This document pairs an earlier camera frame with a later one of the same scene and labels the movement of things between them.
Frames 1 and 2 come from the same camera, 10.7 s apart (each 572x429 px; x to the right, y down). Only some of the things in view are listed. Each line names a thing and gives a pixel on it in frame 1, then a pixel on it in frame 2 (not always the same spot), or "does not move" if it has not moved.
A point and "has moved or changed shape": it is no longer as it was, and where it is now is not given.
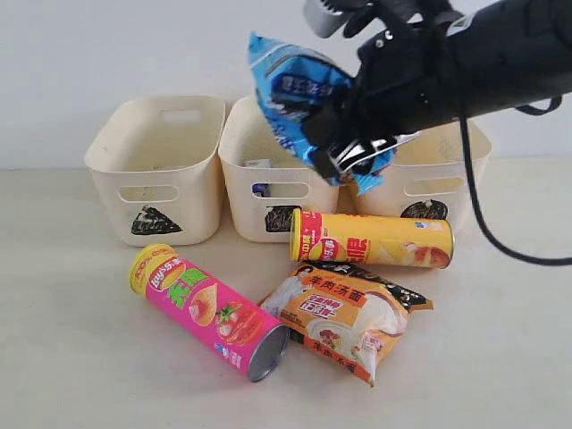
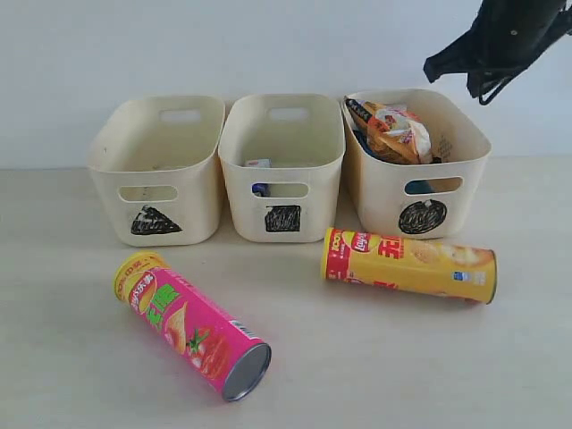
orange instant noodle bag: (345, 317) has moved or changed shape
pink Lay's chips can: (231, 329) has moved or changed shape
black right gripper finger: (332, 125) → (453, 58)
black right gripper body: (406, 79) → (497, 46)
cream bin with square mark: (264, 180) does not move
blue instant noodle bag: (291, 84) → (415, 186)
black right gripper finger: (360, 156) → (489, 85)
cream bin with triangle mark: (156, 162) does not move
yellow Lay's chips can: (321, 236) → (419, 266)
